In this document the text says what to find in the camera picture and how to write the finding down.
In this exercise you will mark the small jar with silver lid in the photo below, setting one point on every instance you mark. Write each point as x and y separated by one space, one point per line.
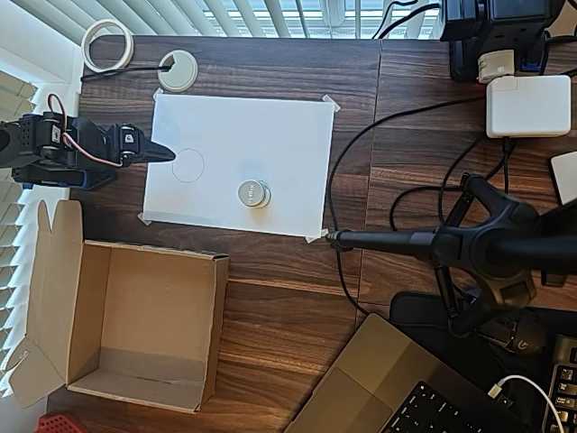
250 193

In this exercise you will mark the red leader robot arm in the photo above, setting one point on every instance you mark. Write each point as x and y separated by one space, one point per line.
56 424

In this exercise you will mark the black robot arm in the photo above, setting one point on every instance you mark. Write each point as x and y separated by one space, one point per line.
36 140

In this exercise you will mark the open brown cardboard box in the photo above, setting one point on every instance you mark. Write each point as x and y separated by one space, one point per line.
189 293

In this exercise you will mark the masking tape corner piece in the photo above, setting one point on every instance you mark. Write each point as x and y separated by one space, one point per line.
145 218
315 236
331 104
158 94

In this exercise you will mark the beige round desk grommet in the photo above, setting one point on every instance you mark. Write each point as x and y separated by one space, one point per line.
185 76

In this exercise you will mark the beige masking tape roll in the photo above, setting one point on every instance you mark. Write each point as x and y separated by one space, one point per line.
85 47

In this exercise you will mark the white paper sheet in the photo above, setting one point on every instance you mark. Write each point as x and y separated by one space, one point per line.
279 135

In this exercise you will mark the white vertical window blinds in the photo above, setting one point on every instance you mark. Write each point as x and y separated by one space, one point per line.
270 18
13 234

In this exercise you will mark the black mouse pad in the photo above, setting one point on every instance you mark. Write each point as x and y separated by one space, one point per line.
414 311

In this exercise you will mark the grey laptop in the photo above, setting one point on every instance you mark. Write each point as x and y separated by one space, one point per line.
374 374

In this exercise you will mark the black power strip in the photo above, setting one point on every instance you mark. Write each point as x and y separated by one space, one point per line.
464 58

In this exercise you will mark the black plug adapter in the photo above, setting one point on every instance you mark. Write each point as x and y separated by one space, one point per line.
464 11

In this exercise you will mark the black tripod stand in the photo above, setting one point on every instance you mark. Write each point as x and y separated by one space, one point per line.
487 252

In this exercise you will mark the small white plug adapter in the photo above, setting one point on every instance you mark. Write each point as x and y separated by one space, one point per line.
496 65

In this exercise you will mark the large white power adapter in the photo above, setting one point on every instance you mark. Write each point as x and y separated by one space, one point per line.
527 108

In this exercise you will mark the blue plug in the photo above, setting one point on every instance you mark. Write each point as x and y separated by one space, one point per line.
529 61

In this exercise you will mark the black power brick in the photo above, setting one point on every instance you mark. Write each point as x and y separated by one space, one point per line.
518 9

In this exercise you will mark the flat silver grey device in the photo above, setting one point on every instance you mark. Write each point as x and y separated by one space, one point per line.
565 178

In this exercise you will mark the black computer mouse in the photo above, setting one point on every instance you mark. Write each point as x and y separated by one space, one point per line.
527 338

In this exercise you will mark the black keyboard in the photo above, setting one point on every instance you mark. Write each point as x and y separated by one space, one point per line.
565 392

